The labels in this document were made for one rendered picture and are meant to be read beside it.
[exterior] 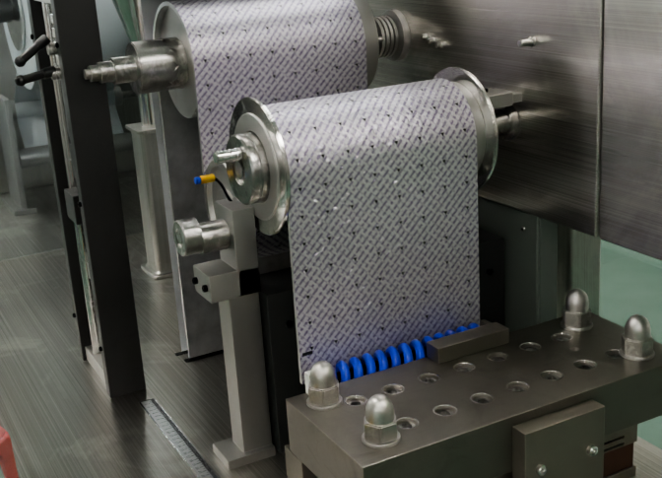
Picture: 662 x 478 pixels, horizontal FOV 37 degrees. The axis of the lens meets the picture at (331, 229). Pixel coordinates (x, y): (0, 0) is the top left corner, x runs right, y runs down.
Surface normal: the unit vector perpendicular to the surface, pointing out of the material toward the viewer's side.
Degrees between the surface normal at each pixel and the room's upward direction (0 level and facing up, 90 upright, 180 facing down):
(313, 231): 90
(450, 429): 0
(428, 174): 90
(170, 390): 0
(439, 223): 90
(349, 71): 92
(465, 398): 0
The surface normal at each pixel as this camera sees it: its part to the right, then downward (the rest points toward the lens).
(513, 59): -0.88, 0.19
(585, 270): 0.47, 0.24
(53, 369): -0.06, -0.95
